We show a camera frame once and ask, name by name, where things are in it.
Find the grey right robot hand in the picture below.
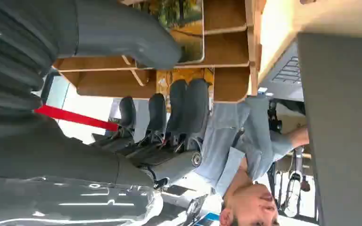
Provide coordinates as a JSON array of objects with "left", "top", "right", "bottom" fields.
[{"left": 0, "top": 0, "right": 211, "bottom": 226}]

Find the yellow printed card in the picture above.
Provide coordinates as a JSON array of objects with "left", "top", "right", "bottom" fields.
[{"left": 156, "top": 68, "right": 215, "bottom": 112}]

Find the wooden card box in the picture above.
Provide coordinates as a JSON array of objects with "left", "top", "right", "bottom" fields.
[{"left": 53, "top": 0, "right": 266, "bottom": 104}]

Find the grey laptop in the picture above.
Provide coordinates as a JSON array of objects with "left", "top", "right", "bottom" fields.
[{"left": 258, "top": 32, "right": 362, "bottom": 226}]

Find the white metal stand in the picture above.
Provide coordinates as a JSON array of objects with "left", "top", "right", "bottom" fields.
[{"left": 274, "top": 145, "right": 313, "bottom": 219}]

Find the person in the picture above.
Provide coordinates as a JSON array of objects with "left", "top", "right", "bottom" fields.
[{"left": 196, "top": 93, "right": 310, "bottom": 226}]

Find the black and blue packet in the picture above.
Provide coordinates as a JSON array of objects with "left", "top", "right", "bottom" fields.
[{"left": 183, "top": 194, "right": 221, "bottom": 226}]

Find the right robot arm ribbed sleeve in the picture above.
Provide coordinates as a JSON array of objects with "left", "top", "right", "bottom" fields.
[{"left": 0, "top": 0, "right": 75, "bottom": 124}]

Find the red strap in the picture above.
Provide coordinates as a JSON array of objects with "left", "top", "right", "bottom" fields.
[{"left": 34, "top": 105, "right": 119, "bottom": 132}]

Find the black device on stand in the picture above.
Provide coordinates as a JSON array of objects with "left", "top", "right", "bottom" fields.
[{"left": 267, "top": 99, "right": 283, "bottom": 134}]

